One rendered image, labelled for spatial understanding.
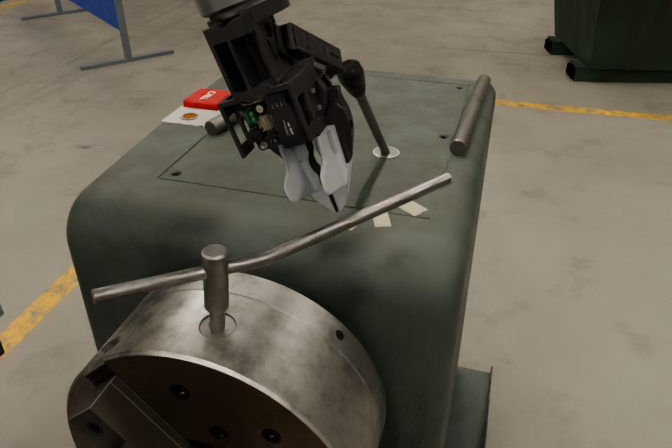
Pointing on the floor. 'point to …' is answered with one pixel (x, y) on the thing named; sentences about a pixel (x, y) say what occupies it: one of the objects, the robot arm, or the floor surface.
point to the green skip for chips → (613, 12)
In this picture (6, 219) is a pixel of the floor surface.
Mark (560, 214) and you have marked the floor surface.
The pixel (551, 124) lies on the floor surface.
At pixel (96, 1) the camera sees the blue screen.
